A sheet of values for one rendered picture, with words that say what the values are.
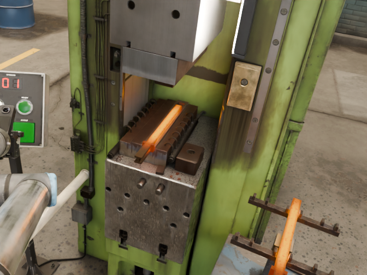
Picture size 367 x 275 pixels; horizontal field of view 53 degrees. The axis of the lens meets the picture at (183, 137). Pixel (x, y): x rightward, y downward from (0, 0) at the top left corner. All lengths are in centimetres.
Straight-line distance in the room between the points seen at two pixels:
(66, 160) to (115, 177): 152
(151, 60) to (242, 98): 36
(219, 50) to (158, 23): 54
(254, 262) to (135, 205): 52
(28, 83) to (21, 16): 439
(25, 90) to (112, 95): 33
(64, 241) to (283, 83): 163
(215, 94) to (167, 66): 57
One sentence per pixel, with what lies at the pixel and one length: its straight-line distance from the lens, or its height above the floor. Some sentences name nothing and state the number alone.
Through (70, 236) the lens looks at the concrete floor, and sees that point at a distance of 242.
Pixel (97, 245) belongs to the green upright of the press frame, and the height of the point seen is 12.
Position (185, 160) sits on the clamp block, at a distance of 139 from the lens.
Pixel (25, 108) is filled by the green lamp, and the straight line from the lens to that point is 148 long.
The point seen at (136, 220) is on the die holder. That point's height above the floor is 64.
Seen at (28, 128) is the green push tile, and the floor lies 102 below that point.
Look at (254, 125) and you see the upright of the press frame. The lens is 141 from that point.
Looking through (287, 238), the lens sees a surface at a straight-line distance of 122.
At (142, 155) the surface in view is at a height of 101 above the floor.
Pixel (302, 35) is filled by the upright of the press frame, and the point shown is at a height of 148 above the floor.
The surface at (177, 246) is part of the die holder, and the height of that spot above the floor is 57.
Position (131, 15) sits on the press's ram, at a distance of 124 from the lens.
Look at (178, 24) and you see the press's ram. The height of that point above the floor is 148.
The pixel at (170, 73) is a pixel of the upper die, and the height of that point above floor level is 131.
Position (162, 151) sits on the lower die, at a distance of 140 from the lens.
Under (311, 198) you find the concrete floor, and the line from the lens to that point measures 302.
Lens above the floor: 180
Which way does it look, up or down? 33 degrees down
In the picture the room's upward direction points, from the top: 8 degrees clockwise
